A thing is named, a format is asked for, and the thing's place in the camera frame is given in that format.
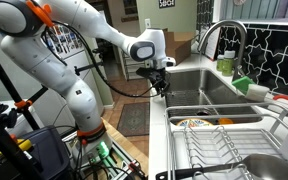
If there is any green sponge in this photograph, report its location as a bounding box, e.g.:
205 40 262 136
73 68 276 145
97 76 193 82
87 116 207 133
231 75 256 96

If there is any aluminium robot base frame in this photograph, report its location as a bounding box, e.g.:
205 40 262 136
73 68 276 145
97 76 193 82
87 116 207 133
62 131 148 180

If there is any brown cardboard box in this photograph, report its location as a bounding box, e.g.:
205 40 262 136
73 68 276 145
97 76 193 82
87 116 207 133
163 29 196 65

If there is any patterned floor rug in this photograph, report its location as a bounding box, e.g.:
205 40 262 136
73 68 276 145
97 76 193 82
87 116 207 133
116 101 151 138

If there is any kitchen window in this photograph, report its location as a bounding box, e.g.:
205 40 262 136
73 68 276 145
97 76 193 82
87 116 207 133
218 0 288 25

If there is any dark blue storage bin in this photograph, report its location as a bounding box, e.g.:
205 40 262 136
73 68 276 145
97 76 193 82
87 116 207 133
0 125 72 180

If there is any wire shelf rack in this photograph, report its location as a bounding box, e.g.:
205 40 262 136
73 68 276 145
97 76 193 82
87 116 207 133
121 49 148 81

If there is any stainless steel sink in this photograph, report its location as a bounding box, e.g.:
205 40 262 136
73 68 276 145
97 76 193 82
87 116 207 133
161 68 264 127

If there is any wooden platform board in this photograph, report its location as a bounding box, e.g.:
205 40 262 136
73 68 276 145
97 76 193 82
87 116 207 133
102 118 150 175

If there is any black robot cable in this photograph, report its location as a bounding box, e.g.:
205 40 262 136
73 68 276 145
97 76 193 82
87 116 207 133
43 19 162 100

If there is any black tripod orange clamp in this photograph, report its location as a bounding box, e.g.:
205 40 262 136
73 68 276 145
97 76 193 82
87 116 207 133
0 38 104 180

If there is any photo collage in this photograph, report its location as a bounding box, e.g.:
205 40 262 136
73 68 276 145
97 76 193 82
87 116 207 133
45 24 84 55

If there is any steel gooseneck faucet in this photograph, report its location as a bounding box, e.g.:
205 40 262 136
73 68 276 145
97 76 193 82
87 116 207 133
197 19 249 83

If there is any yellow handled tool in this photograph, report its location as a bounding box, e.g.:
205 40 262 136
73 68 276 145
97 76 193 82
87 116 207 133
0 138 34 157

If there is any white dish brush red handle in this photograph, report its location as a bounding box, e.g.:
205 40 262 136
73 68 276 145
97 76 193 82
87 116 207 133
244 83 288 110

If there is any white refrigerator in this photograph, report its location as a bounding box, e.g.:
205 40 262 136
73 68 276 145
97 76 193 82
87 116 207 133
0 19 106 135

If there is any white paper card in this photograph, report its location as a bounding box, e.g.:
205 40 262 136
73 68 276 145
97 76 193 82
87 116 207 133
204 27 221 62

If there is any colourful patterned plate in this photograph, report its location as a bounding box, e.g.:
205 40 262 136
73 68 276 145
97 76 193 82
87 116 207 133
176 118 215 128

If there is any short green soap bottle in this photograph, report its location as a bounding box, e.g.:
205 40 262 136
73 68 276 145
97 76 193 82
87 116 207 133
216 54 226 72

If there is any metal wire dish rack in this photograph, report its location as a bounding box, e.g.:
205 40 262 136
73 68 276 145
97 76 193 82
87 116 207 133
155 101 288 180

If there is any black and white wall picture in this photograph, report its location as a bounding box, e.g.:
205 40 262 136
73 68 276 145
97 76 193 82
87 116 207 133
158 0 176 9

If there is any tall green soap bottle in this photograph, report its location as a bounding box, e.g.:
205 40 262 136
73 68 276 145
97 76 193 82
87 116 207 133
221 50 236 77

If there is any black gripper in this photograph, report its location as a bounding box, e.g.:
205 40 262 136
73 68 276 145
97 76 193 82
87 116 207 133
149 69 172 98

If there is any orange cup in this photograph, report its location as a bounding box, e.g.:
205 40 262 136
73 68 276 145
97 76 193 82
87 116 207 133
217 117 235 126

